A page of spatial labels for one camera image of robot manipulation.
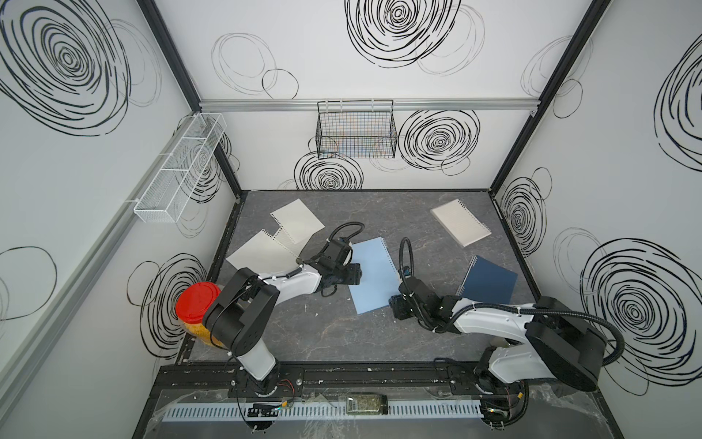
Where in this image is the torn lined paper page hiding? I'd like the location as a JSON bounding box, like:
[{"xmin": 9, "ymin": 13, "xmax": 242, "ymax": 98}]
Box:
[{"xmin": 273, "ymin": 228, "xmax": 311, "ymax": 256}]

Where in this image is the black wire basket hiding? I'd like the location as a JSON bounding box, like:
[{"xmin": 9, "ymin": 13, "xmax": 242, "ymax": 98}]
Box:
[{"xmin": 314, "ymin": 110, "xmax": 399, "ymax": 159}]

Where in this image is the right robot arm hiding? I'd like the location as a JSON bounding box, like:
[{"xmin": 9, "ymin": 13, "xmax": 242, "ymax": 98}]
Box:
[{"xmin": 389, "ymin": 238, "xmax": 626, "ymax": 391}]

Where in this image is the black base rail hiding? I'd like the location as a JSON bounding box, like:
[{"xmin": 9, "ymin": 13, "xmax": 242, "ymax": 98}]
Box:
[{"xmin": 155, "ymin": 360, "xmax": 596, "ymax": 400}]

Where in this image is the dark blue notebook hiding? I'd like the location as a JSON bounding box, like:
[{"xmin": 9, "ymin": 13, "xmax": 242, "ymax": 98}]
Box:
[{"xmin": 456, "ymin": 255, "xmax": 517, "ymax": 305}]

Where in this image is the torn white lined page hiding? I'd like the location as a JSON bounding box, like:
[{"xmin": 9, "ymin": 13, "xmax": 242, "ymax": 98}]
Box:
[{"xmin": 271, "ymin": 199, "xmax": 325, "ymax": 244}]

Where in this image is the light blue notebook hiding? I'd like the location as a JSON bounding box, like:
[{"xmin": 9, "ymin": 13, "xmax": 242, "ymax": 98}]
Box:
[{"xmin": 349, "ymin": 237, "xmax": 400, "ymax": 315}]

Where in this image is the green circuit box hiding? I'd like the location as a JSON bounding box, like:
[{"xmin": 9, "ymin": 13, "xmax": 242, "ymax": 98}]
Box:
[{"xmin": 344, "ymin": 393, "xmax": 389, "ymax": 416}]

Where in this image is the red lid yellow jar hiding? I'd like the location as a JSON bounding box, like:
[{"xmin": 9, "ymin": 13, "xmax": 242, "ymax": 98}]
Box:
[{"xmin": 175, "ymin": 282, "xmax": 224, "ymax": 349}]

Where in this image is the large torn lined page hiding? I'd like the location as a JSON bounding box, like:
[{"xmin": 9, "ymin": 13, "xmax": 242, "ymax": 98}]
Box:
[{"xmin": 227, "ymin": 230, "xmax": 298, "ymax": 274}]

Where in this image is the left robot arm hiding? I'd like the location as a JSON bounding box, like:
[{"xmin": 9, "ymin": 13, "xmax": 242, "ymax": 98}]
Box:
[{"xmin": 203, "ymin": 221, "xmax": 365, "ymax": 396}]

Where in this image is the white wire shelf basket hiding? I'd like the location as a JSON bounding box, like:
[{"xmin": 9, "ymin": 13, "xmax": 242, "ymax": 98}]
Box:
[{"xmin": 133, "ymin": 113, "xmax": 226, "ymax": 223}]

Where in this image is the white slotted cable duct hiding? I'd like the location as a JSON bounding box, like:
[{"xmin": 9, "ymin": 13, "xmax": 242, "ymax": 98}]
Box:
[{"xmin": 163, "ymin": 400, "xmax": 484, "ymax": 423}]

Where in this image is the white lined spiral notebook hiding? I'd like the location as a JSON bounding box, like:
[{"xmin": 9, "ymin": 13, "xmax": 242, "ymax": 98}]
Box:
[{"xmin": 431, "ymin": 199, "xmax": 491, "ymax": 247}]

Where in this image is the aluminium wall rail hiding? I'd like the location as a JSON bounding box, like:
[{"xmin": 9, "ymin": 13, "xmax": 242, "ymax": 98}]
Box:
[{"xmin": 200, "ymin": 98, "xmax": 540, "ymax": 113}]

